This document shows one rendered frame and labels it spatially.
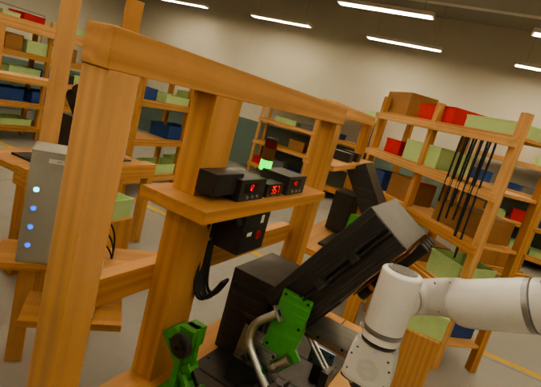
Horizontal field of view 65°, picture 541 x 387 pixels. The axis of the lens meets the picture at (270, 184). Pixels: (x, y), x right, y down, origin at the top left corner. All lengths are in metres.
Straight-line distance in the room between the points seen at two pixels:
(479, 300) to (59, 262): 0.89
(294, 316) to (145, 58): 0.94
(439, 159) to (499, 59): 6.18
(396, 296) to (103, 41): 0.79
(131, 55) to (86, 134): 0.20
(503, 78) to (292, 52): 4.91
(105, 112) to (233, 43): 11.27
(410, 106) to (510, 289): 4.51
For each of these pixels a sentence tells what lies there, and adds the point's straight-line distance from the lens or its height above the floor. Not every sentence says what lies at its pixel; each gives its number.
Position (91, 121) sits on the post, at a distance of 1.01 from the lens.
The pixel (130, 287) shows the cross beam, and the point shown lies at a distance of 1.41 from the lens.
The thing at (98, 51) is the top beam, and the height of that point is 1.88.
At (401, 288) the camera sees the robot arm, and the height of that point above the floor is 1.59.
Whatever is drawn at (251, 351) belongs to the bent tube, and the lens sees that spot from 1.53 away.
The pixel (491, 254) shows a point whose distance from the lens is 8.30.
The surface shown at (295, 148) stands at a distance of 10.47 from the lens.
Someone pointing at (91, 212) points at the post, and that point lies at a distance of 1.05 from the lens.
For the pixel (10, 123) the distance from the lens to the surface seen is 8.95.
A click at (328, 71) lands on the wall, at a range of 10.95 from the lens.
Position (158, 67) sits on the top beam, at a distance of 1.07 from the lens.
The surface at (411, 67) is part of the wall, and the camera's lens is 10.54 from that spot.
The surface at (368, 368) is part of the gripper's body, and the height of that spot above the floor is 1.40.
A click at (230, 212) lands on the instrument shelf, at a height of 1.53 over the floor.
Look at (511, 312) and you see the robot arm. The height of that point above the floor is 1.65.
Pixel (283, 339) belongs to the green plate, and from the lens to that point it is 1.51.
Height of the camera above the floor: 1.87
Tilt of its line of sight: 11 degrees down
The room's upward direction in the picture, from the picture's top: 15 degrees clockwise
